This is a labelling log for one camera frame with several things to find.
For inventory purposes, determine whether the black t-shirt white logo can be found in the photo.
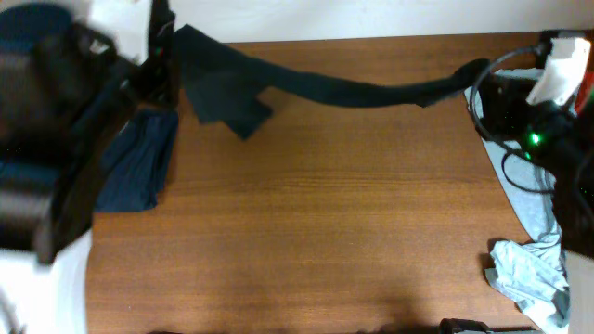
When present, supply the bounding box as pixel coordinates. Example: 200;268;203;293
173;25;490;140

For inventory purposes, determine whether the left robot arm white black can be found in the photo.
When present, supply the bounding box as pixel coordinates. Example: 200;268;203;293
1;1;178;333

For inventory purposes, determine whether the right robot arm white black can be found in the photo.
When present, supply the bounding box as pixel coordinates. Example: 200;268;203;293
468;70;593;333

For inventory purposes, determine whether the red garment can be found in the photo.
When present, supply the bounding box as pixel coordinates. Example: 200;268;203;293
575;71;594;114

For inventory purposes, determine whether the light grey-blue t-shirt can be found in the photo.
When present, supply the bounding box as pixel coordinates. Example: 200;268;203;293
463;68;572;334

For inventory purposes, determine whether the folded navy blue garment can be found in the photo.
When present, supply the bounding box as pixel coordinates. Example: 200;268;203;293
1;109;179;212

